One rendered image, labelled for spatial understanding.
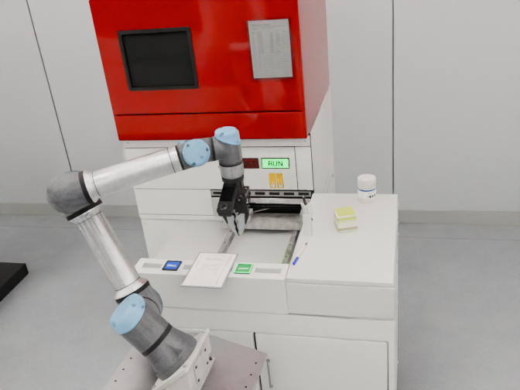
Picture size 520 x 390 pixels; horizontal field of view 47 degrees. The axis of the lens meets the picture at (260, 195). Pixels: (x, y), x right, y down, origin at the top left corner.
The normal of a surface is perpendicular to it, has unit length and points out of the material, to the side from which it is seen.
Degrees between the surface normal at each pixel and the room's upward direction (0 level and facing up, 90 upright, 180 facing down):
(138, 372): 0
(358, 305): 90
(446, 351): 0
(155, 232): 90
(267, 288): 90
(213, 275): 0
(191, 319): 90
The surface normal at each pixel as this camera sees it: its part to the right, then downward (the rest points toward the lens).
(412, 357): -0.10, -0.89
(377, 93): -0.22, 0.45
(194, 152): 0.11, 0.10
